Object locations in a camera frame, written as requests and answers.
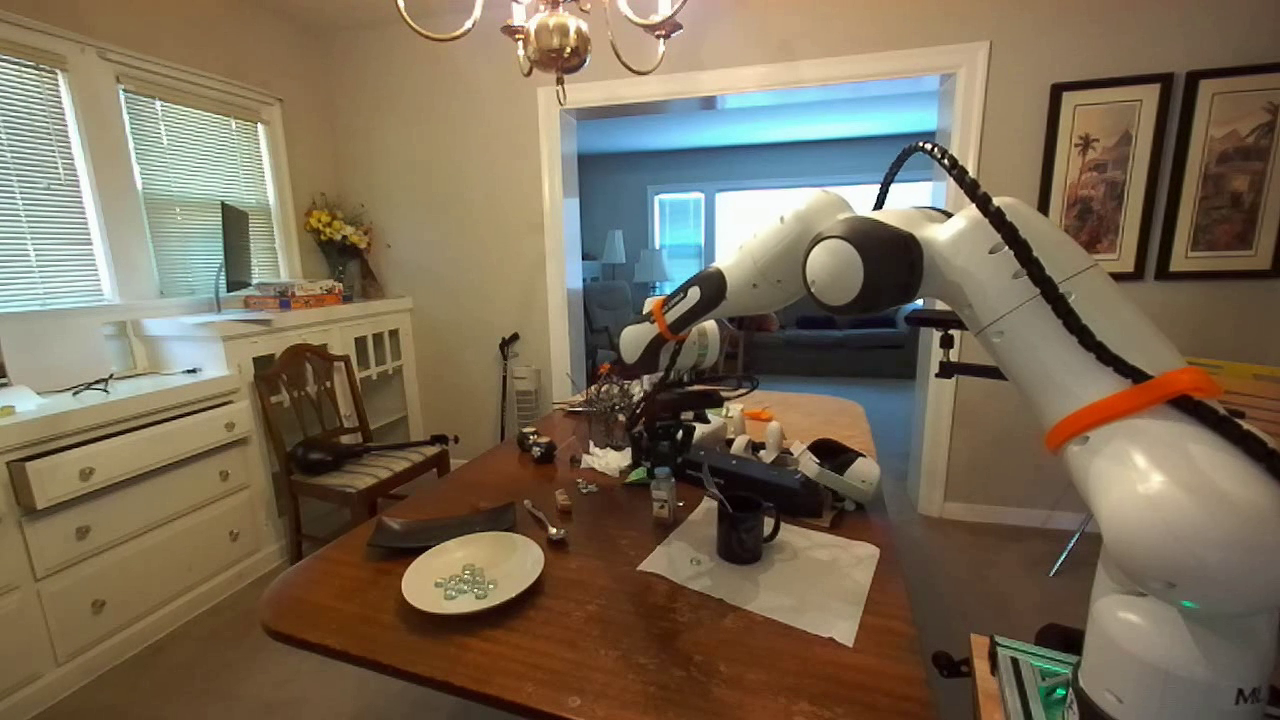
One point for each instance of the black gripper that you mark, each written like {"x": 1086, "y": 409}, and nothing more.
{"x": 665, "y": 409}

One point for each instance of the small clear bottle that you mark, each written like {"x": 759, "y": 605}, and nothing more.
{"x": 662, "y": 499}

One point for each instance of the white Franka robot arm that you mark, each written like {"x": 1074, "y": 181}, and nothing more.
{"x": 1173, "y": 506}

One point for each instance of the white bottle orange cap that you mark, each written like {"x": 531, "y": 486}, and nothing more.
{"x": 771, "y": 437}

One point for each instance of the crumpled white tissue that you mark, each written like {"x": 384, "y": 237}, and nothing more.
{"x": 606, "y": 460}

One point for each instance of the black mug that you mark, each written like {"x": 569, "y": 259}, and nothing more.
{"x": 742, "y": 533}

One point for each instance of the small brown shaker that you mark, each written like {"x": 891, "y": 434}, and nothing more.
{"x": 565, "y": 506}

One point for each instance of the metal spoon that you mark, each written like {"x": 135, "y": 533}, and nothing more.
{"x": 545, "y": 525}

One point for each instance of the black upright stick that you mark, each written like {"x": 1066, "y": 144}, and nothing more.
{"x": 510, "y": 384}

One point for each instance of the white and black device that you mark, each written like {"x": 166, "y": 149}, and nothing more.
{"x": 852, "y": 472}

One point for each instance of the white paper towel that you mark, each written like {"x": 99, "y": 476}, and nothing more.
{"x": 812, "y": 586}

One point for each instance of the white table lamp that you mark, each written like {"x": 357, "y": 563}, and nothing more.
{"x": 615, "y": 247}

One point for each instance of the dark blue sofa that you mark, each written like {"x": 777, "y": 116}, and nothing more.
{"x": 852, "y": 351}

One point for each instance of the dark grey cloth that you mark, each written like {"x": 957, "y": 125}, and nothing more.
{"x": 425, "y": 530}

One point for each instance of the white plate green pattern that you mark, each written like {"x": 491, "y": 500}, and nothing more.
{"x": 443, "y": 586}

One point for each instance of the white glass door cabinet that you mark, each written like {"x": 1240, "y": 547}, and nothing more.
{"x": 363, "y": 354}

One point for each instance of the dark wooden chair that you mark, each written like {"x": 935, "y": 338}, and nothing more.
{"x": 314, "y": 400}

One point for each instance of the yellow flower bouquet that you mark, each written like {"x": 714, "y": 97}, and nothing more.
{"x": 333, "y": 231}

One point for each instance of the colourful stacked books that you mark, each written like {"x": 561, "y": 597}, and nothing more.
{"x": 292, "y": 297}

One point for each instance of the brass chandelier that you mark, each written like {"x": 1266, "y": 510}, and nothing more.
{"x": 552, "y": 35}

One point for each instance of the green lit control box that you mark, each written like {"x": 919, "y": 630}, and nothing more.
{"x": 1043, "y": 679}

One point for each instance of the black flat monitor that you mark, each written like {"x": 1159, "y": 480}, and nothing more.
{"x": 236, "y": 247}

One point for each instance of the black framed picture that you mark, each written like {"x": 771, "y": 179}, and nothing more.
{"x": 1102, "y": 175}
{"x": 1232, "y": 175}

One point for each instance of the white drawer dresser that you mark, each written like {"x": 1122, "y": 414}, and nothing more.
{"x": 135, "y": 533}

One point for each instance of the white window blind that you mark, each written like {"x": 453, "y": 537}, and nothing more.
{"x": 46, "y": 187}
{"x": 184, "y": 187}

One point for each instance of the small black camera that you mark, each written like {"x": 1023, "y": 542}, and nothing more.
{"x": 536, "y": 445}

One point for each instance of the white door frame trim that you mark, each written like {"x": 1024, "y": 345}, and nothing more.
{"x": 746, "y": 75}

